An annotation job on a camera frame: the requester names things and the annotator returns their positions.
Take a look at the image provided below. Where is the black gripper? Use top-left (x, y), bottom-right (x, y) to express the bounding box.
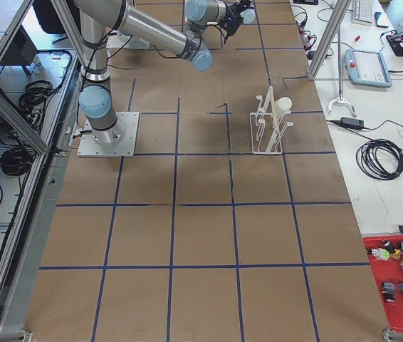
top-left (222, 1), bottom-right (244, 36)

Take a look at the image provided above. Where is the light blue cup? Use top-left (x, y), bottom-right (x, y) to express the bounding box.
top-left (240, 8), bottom-right (256, 24)

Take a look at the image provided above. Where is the white plastic cup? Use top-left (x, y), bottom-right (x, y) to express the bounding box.
top-left (275, 97), bottom-right (293, 116)

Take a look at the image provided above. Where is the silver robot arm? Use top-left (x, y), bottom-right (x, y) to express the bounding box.
top-left (52, 1), bottom-right (256, 148)

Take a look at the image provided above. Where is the white keyboard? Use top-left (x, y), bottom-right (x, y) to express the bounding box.
top-left (351, 0), bottom-right (374, 26)

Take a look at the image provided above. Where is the blue teach pendant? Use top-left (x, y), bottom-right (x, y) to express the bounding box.
top-left (344, 48), bottom-right (392, 88)

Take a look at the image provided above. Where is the black power adapter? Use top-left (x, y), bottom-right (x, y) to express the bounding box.
top-left (340, 117), bottom-right (365, 130)

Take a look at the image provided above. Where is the red parts tray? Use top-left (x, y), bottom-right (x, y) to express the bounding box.
top-left (363, 234), bottom-right (403, 332)

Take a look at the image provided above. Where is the aluminium frame post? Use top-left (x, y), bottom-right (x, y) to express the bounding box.
top-left (307, 0), bottom-right (351, 81)

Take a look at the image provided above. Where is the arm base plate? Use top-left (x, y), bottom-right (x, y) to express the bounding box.
top-left (107, 33), bottom-right (150, 50)
top-left (78, 112), bottom-right (140, 157)

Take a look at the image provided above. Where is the white wire cup rack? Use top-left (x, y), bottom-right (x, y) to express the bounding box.
top-left (249, 85), bottom-right (293, 155)

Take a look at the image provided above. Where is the coiled black cable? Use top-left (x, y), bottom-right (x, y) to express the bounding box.
top-left (356, 138), bottom-right (403, 180)

